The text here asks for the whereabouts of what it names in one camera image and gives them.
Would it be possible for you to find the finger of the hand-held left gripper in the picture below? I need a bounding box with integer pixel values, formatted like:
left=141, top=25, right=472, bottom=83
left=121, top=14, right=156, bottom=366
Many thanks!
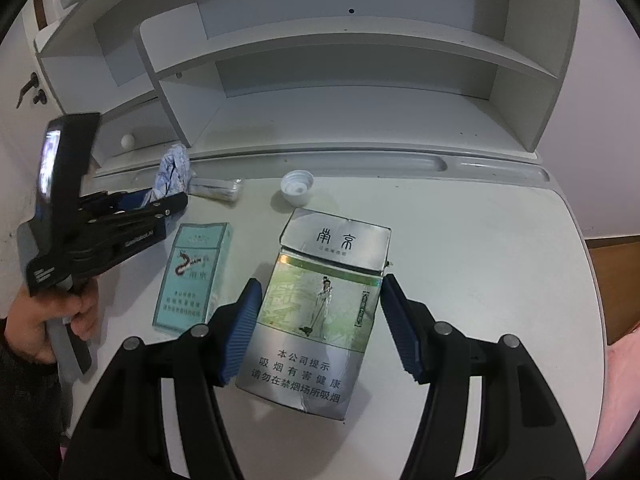
left=85, top=192, right=189, bottom=231
left=77, top=187, right=157, bottom=211

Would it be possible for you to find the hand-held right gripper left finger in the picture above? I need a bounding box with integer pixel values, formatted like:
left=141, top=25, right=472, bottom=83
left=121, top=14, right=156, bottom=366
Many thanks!
left=59, top=277, right=263, bottom=480

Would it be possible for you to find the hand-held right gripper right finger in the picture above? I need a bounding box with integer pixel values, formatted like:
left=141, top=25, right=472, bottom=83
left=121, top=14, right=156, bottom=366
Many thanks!
left=380, top=275, right=586, bottom=480

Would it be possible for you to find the blue white wrapper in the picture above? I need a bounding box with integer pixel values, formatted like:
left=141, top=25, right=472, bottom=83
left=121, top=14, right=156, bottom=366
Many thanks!
left=152, top=144, right=193, bottom=203

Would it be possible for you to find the silver green cigarette box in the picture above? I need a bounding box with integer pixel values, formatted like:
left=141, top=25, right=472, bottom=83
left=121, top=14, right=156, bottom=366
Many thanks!
left=235, top=207, right=392, bottom=421

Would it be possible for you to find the person's left forearm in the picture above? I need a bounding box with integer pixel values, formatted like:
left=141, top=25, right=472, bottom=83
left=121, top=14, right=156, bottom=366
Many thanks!
left=0, top=317, right=76, bottom=480

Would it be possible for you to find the person's left hand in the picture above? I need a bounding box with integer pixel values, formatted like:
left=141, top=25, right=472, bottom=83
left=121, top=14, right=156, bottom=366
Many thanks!
left=4, top=275, right=101, bottom=365

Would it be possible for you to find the clear plastic tube packet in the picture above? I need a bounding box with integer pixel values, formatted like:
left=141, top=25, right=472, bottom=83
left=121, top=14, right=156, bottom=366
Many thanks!
left=187, top=176, right=242, bottom=205

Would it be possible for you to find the teal cigarette pack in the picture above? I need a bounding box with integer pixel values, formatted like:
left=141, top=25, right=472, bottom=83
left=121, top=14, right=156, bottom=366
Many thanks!
left=152, top=222, right=233, bottom=333

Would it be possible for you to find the white bottle cap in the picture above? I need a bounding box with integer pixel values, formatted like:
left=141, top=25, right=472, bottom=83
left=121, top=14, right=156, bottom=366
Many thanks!
left=280, top=170, right=316, bottom=205

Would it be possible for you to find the white desk hutch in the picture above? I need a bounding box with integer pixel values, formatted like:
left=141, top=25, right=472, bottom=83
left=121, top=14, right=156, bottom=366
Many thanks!
left=35, top=0, right=581, bottom=171

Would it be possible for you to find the black door handle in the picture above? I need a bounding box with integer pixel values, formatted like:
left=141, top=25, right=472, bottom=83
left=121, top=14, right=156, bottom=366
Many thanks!
left=15, top=72, right=47, bottom=108

